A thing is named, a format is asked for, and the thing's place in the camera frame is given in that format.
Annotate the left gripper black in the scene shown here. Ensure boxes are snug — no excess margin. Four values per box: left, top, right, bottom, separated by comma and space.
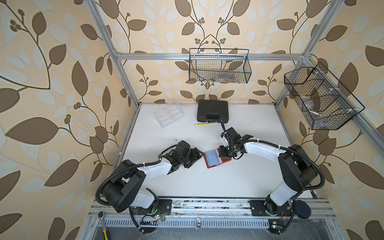
178, 147, 205, 168

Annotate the red leather card holder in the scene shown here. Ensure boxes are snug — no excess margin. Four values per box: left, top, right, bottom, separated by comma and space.
203, 149, 232, 169

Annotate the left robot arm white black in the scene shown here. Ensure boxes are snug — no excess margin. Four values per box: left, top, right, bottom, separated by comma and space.
95, 141, 203, 213

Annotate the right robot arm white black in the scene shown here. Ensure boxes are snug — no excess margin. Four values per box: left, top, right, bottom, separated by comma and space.
219, 137, 325, 212

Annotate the yellow pen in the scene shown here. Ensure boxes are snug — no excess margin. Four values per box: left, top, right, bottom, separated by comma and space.
194, 122, 217, 126

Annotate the clear plastic organizer box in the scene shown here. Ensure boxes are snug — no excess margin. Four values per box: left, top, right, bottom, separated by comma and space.
153, 103, 185, 129

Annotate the black plastic tool case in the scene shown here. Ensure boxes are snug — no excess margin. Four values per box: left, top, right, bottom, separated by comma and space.
197, 100, 229, 124

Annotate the dark round disc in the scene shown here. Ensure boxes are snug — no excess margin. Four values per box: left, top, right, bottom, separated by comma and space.
295, 200, 312, 219

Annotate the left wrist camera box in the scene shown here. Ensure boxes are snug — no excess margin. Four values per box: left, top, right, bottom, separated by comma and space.
174, 141, 192, 159

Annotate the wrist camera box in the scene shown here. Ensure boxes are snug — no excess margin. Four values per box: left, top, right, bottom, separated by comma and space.
221, 128, 242, 147
174, 141, 192, 159

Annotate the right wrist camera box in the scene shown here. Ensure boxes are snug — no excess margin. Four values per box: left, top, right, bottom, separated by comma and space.
221, 128, 242, 147

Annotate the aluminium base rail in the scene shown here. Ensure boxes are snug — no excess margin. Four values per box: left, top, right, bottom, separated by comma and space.
81, 197, 345, 240

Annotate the black wire basket back wall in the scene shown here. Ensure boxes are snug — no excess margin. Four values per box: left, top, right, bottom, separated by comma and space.
189, 48, 252, 84

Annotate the black wire basket wall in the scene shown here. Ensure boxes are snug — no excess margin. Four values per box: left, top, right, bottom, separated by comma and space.
189, 48, 252, 84
284, 62, 365, 131

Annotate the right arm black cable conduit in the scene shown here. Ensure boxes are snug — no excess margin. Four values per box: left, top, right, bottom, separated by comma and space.
220, 122, 326, 190

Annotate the yellow handled ratchet tool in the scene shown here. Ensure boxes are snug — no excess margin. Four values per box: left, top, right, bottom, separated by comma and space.
98, 211, 108, 240

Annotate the black wire basket right wall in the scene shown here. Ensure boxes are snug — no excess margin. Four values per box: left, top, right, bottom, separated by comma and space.
284, 62, 365, 131

